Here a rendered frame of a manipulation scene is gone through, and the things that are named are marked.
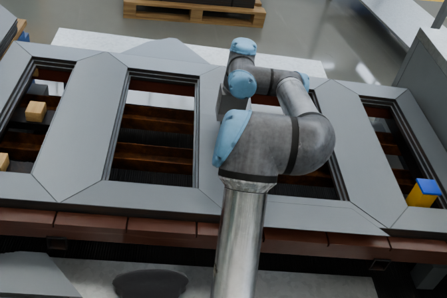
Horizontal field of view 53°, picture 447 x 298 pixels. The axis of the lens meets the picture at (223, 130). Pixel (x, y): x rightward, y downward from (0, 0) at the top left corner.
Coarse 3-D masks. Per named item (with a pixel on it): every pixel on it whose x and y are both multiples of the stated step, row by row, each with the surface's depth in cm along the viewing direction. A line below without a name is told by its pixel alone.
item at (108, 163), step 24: (24, 72) 153; (72, 72) 159; (144, 72) 166; (312, 96) 173; (360, 96) 176; (0, 120) 134; (120, 120) 145; (408, 144) 162; (192, 168) 136; (336, 168) 143; (432, 168) 149; (48, 192) 116; (336, 192) 138; (144, 216) 118; (168, 216) 118; (192, 216) 119; (216, 216) 119
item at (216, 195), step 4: (204, 192) 124; (208, 192) 124; (212, 192) 125; (216, 192) 125; (220, 192) 125; (208, 196) 123; (212, 196) 123; (216, 196) 124; (220, 196) 124; (212, 200) 122; (216, 200) 123; (220, 200) 123; (220, 204) 122
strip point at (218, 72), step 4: (216, 68) 174; (220, 68) 174; (224, 68) 174; (208, 72) 170; (212, 72) 171; (216, 72) 171; (220, 72) 172; (224, 72) 172; (212, 76) 168; (216, 76) 169; (220, 76) 169
